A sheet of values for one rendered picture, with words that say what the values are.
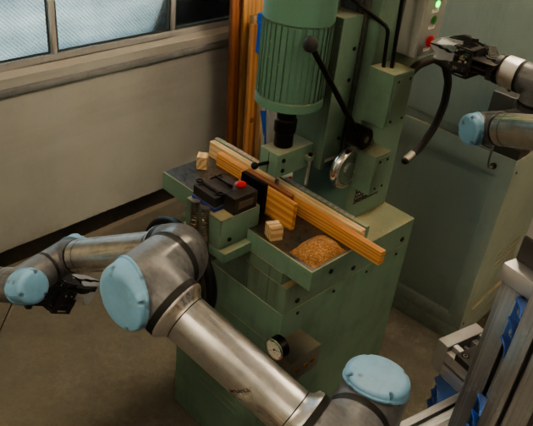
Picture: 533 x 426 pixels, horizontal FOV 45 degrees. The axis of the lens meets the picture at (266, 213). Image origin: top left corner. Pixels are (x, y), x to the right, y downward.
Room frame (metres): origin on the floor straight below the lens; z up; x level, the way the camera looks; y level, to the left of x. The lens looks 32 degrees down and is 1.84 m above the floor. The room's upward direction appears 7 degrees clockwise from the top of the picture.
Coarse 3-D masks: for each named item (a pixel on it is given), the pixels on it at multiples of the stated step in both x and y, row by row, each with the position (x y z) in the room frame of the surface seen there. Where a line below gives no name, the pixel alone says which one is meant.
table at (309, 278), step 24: (192, 168) 1.68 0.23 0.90; (216, 168) 1.70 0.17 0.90; (168, 192) 1.62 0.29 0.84; (192, 192) 1.55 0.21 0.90; (264, 216) 1.46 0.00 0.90; (240, 240) 1.38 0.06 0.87; (264, 240) 1.35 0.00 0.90; (288, 240) 1.36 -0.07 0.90; (336, 240) 1.39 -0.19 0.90; (288, 264) 1.29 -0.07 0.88; (336, 264) 1.31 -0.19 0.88; (312, 288) 1.25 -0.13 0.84
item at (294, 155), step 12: (300, 144) 1.58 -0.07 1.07; (312, 144) 1.60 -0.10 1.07; (264, 156) 1.53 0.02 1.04; (276, 156) 1.50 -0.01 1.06; (288, 156) 1.53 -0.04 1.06; (300, 156) 1.56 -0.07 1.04; (264, 168) 1.53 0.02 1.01; (276, 168) 1.50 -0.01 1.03; (288, 168) 1.53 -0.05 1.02; (300, 168) 1.57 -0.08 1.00
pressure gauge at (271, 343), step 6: (276, 336) 1.23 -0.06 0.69; (282, 336) 1.23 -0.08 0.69; (270, 342) 1.23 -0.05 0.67; (276, 342) 1.21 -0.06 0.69; (282, 342) 1.21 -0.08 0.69; (270, 348) 1.22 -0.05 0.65; (276, 348) 1.21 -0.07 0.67; (282, 348) 1.20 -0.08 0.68; (288, 348) 1.21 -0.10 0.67; (270, 354) 1.22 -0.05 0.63; (276, 354) 1.21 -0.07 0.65; (282, 354) 1.19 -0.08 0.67
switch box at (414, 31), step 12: (408, 0) 1.68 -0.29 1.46; (420, 0) 1.65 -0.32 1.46; (432, 0) 1.66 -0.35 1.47; (444, 0) 1.70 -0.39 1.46; (408, 12) 1.67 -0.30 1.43; (420, 12) 1.65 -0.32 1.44; (408, 24) 1.67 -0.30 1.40; (420, 24) 1.64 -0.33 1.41; (408, 36) 1.66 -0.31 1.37; (420, 36) 1.65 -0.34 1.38; (408, 48) 1.66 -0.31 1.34; (420, 48) 1.66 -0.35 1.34
